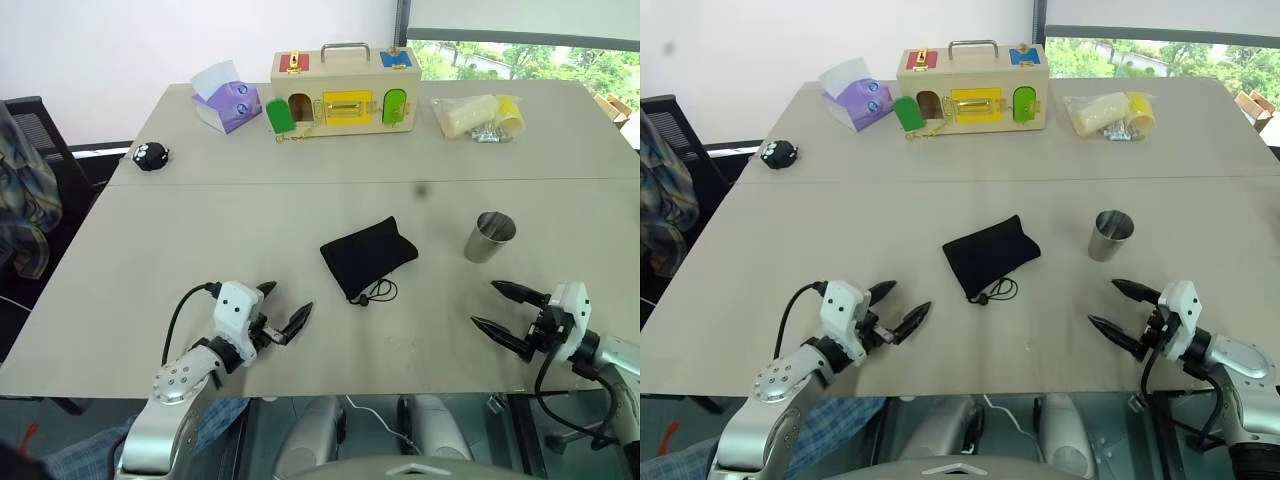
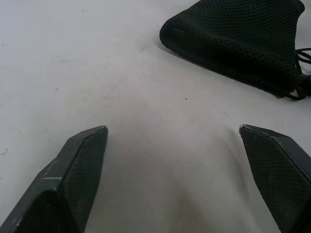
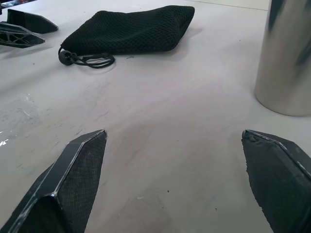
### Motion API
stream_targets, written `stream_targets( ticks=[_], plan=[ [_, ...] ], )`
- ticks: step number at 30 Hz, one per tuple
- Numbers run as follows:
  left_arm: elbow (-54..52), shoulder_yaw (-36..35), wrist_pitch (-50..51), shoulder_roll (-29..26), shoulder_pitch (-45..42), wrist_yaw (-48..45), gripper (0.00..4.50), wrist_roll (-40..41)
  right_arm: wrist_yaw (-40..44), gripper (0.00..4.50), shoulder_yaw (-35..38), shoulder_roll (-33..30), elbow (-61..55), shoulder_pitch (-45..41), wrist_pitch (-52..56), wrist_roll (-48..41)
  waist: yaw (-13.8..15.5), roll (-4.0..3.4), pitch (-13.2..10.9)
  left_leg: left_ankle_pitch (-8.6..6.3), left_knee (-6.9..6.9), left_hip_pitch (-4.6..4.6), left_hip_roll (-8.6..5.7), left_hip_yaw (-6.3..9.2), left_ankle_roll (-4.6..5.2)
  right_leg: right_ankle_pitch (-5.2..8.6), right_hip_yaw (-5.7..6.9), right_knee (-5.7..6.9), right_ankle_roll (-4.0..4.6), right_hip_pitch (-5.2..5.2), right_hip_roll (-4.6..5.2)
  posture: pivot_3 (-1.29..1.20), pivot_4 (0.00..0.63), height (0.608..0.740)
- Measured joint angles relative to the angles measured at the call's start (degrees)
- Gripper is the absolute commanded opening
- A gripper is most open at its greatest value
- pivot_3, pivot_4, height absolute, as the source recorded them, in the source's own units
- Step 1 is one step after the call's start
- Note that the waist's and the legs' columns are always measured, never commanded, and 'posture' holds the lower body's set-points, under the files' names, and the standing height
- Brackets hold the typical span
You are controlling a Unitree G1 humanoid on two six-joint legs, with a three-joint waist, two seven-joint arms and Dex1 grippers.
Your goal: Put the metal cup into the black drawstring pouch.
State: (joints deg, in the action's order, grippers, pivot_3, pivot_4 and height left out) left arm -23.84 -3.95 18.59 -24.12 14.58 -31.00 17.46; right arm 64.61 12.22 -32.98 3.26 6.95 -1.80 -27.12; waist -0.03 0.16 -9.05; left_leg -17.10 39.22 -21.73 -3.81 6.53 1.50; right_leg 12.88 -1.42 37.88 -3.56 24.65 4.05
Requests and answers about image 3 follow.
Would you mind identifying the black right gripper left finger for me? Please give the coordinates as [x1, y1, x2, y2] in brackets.
[0, 129, 108, 233]

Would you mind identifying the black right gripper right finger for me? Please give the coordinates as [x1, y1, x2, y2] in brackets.
[241, 129, 311, 233]

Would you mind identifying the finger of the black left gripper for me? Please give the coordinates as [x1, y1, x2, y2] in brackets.
[6, 9, 59, 34]
[0, 21, 46, 50]

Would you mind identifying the silver metal cylinder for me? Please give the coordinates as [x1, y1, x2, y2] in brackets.
[254, 0, 311, 117]

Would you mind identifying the black mesh drawstring bag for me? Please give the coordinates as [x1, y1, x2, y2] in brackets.
[58, 5, 195, 69]

